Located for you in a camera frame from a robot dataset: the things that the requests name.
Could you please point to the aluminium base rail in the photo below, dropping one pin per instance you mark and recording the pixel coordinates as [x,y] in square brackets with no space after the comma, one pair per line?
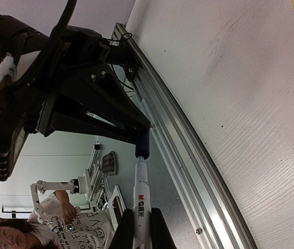
[212,211]

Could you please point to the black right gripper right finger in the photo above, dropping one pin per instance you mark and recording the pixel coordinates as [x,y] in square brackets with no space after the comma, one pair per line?
[160,234]

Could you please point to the white marker pen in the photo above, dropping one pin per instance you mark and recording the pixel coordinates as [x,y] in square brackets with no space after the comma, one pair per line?
[141,206]

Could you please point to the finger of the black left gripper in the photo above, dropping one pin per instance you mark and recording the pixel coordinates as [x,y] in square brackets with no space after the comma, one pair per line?
[99,89]

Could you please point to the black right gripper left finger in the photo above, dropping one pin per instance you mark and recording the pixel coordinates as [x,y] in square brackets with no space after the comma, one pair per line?
[123,237]

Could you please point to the blue marker cap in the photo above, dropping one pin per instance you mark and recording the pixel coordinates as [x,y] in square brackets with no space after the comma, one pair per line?
[143,145]

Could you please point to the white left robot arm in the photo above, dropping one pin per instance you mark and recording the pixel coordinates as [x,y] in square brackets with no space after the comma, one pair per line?
[64,82]

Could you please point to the person in white shirt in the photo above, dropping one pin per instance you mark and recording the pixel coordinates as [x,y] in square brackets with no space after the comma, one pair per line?
[68,228]

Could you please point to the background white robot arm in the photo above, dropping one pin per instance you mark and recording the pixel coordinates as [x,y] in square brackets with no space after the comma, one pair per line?
[142,227]

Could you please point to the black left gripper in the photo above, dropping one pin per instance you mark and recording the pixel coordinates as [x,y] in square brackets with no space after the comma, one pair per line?
[18,96]

